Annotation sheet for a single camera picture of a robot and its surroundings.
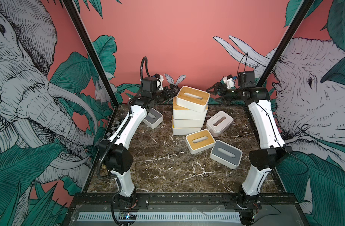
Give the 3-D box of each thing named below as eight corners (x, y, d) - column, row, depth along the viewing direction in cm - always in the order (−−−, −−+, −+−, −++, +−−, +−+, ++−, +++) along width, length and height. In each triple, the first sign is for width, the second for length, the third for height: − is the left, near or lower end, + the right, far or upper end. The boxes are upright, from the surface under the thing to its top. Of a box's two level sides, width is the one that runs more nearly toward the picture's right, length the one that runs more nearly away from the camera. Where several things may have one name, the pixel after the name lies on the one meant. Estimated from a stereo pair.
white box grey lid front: (207, 158, 92) (209, 154, 88) (214, 142, 100) (215, 138, 95) (235, 171, 87) (238, 168, 82) (239, 154, 95) (243, 150, 90)
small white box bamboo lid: (191, 155, 93) (192, 151, 89) (184, 139, 101) (184, 134, 97) (215, 148, 97) (217, 143, 92) (206, 132, 105) (208, 128, 101)
